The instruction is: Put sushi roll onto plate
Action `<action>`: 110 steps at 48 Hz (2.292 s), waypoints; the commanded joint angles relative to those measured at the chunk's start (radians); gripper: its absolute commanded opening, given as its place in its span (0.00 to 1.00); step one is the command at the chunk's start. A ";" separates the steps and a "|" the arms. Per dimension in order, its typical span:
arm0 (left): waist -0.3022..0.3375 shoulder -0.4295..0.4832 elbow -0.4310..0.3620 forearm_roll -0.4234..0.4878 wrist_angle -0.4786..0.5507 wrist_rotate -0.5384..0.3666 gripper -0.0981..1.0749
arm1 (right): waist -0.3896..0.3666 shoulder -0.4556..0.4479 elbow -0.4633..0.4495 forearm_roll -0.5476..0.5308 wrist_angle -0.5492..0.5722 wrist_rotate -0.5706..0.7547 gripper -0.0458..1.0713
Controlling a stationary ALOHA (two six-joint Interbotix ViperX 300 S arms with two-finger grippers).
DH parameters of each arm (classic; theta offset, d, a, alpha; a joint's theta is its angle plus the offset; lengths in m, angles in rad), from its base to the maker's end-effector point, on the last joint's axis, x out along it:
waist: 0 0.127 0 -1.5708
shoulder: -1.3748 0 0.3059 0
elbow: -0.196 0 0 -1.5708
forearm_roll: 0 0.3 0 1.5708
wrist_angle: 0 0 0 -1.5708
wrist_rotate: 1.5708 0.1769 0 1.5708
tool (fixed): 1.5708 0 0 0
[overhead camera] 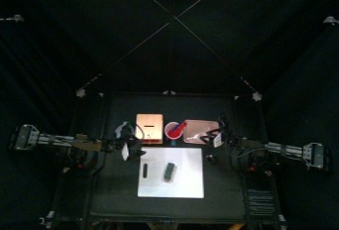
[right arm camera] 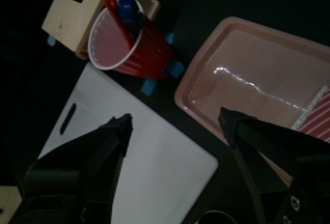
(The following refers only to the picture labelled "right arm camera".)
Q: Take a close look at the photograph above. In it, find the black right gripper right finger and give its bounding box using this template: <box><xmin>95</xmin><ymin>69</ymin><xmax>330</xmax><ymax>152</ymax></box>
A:
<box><xmin>218</xmin><ymin>106</ymin><xmax>330</xmax><ymax>224</ymax></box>

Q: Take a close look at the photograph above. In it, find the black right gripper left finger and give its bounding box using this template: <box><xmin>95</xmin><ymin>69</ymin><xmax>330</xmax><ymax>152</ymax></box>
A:
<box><xmin>9</xmin><ymin>113</ymin><xmax>133</xmax><ymax>224</ymax></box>

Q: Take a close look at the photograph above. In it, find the red white striped cloth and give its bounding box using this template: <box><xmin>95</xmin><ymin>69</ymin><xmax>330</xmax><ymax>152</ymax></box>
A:
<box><xmin>290</xmin><ymin>85</ymin><xmax>330</xmax><ymax>143</ymax></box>

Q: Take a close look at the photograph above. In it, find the white plastic cutting board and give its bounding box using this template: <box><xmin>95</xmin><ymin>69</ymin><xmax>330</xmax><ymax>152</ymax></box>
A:
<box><xmin>37</xmin><ymin>63</ymin><xmax>219</xmax><ymax>224</ymax></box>

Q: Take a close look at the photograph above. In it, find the pink plastic tray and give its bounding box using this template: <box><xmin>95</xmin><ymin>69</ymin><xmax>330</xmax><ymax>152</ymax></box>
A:
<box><xmin>172</xmin><ymin>16</ymin><xmax>330</xmax><ymax>186</ymax></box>

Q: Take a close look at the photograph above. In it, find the round dark bowl rim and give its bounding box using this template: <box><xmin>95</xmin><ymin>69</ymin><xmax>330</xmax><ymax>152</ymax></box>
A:
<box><xmin>192</xmin><ymin>210</ymin><xmax>238</xmax><ymax>224</ymax></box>

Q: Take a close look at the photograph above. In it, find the red plastic cup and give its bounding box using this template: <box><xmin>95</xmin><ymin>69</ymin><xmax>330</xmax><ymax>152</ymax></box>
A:
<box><xmin>87</xmin><ymin>0</ymin><xmax>176</xmax><ymax>80</ymax></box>

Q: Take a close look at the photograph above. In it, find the red plastic utensil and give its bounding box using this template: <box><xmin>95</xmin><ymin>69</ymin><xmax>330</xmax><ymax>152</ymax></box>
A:
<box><xmin>99</xmin><ymin>0</ymin><xmax>137</xmax><ymax>51</ymax></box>

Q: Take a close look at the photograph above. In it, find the wooden box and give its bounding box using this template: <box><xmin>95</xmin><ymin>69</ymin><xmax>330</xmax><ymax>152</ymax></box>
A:
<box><xmin>41</xmin><ymin>0</ymin><xmax>161</xmax><ymax>60</ymax></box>

